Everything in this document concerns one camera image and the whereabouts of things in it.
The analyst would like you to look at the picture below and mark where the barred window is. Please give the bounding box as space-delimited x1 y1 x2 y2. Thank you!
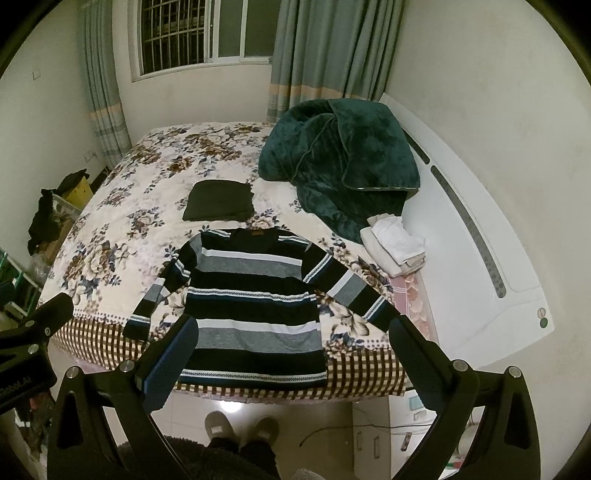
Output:
127 0 280 81

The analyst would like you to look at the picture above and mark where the white folded clothes stack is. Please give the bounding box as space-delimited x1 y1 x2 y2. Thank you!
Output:
360 214 426 278

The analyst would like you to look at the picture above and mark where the white bed headboard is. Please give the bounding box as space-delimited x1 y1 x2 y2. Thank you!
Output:
381 95 554 369

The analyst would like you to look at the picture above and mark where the dark green plush blanket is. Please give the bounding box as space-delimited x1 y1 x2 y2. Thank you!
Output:
259 99 421 243

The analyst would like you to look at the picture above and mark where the grey-green right curtain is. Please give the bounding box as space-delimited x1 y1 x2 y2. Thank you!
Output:
267 0 405 123

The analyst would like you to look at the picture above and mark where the grey-green curtain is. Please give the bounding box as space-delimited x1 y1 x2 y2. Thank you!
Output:
77 1 131 169
267 0 405 123

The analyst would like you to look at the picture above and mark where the black clothing pile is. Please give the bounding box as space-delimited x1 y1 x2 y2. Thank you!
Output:
27 189 61 256

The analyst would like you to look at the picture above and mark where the floral bed cover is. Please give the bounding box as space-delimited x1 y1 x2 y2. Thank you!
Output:
41 122 407 403

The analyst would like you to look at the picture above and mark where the right grey slipper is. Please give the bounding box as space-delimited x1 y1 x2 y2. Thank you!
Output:
250 416 280 446

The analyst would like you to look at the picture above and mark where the yellow box with black cloth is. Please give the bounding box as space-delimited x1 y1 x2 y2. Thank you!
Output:
53 169 93 210

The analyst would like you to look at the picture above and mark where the dark olive folded garment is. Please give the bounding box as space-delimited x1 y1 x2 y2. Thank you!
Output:
182 180 254 222

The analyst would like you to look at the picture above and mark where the striped knit sweater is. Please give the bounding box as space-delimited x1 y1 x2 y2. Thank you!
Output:
123 228 399 390

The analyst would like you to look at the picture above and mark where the grey-green left curtain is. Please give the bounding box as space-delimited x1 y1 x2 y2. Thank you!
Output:
77 1 131 169

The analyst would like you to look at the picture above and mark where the black cable on floor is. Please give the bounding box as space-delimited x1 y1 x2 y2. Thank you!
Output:
298 421 435 448

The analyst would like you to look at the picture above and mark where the white bedside cabinet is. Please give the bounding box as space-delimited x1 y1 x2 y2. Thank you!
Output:
351 387 486 480

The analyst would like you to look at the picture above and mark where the pink mattress side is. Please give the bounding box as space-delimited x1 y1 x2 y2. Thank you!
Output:
390 271 439 343

